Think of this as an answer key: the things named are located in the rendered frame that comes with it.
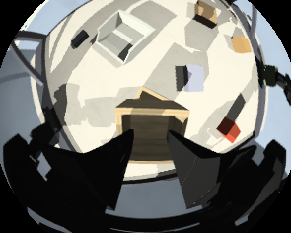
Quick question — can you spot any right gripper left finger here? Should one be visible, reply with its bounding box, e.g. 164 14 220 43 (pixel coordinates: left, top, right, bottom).
40 129 134 211

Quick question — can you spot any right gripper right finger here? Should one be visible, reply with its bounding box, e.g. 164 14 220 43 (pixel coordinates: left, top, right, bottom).
167 130 257 209

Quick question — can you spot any red-orange block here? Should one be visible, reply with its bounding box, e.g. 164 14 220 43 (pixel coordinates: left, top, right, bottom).
216 117 241 143

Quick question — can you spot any tan cardboard cube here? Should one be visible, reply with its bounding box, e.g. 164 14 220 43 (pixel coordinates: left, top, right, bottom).
231 36 252 53

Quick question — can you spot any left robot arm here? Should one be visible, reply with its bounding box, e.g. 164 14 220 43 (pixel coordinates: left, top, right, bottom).
275 69 291 192

